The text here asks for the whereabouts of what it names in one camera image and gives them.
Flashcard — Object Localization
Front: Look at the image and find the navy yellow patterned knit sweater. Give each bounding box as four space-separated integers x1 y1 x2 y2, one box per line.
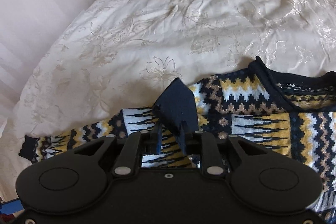
18 57 335 223

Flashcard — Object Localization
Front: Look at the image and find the white embroidered bedspread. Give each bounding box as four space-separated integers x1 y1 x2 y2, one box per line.
1 0 335 200

